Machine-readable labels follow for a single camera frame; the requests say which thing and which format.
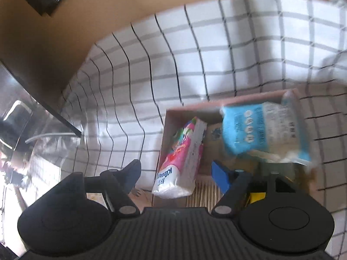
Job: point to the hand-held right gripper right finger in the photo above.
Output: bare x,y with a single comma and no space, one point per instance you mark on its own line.
221,177

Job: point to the white checked bedsheet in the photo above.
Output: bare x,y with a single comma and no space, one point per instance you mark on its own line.
217,46

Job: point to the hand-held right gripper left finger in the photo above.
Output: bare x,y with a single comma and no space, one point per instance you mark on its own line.
130,174

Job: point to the black television screen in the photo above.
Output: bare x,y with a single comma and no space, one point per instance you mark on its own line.
27,119

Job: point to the pink cardboard box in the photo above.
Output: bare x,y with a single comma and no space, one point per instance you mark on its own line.
214,138

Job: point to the blue white soft packet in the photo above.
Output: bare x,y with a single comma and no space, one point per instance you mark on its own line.
244,130

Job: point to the pink tissue packet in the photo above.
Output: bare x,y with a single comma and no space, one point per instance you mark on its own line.
179,162

